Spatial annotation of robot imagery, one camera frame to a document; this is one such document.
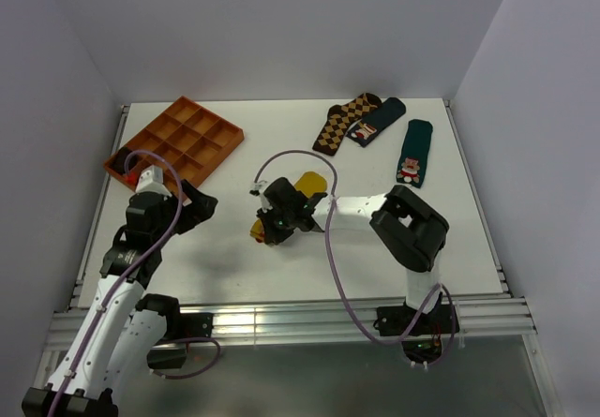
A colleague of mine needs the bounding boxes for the brown argyle sock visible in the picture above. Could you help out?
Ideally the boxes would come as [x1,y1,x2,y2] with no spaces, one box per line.
[312,93,383,156]

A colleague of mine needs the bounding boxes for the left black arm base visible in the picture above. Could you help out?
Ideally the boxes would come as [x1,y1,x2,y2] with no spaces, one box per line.
[146,312,214,371]

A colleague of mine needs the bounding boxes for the navy sock with pattern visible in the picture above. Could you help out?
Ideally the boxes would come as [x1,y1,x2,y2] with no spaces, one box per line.
[347,97,407,147]

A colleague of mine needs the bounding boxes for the purple cable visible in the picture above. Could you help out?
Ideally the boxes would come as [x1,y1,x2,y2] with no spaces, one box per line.
[252,149,458,371]
[46,149,222,417]

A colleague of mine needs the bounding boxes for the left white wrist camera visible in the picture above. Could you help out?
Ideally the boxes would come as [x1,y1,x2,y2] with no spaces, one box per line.
[126,165,171,196]

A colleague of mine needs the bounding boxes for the orange compartment tray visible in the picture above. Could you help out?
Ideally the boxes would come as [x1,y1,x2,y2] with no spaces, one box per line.
[104,96,245,192]

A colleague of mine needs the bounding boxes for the dark green santa sock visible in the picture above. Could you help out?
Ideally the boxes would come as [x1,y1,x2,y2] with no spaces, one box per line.
[396,119,433,188]

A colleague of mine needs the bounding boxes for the aluminium frame rail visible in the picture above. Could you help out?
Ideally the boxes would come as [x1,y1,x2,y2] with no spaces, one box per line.
[44,294,538,350]

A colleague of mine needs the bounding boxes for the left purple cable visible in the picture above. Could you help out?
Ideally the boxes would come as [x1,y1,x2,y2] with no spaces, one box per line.
[46,149,222,417]

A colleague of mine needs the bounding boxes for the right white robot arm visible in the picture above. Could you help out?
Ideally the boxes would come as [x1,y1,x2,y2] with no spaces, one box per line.
[250,177,449,333]

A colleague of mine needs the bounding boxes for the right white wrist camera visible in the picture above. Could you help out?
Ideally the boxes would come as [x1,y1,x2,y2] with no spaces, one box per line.
[249,180,272,212]

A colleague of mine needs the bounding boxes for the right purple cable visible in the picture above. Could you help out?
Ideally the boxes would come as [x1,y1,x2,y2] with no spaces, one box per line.
[252,149,458,371]

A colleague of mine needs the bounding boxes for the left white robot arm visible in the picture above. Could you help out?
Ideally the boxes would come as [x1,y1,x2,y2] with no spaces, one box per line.
[22,181,218,416]

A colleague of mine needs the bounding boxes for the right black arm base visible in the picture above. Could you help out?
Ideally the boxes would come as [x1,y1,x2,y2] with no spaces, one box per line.
[373,302,460,365]

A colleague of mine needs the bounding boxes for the yellow sock with character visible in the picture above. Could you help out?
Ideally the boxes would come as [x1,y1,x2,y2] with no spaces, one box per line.
[249,171,328,246]

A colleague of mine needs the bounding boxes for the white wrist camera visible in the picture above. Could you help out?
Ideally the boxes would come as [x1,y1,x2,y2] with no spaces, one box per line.
[126,165,171,196]
[249,180,272,212]

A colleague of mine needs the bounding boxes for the rolled dark sock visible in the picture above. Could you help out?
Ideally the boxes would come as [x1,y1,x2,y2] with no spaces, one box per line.
[110,146,138,176]

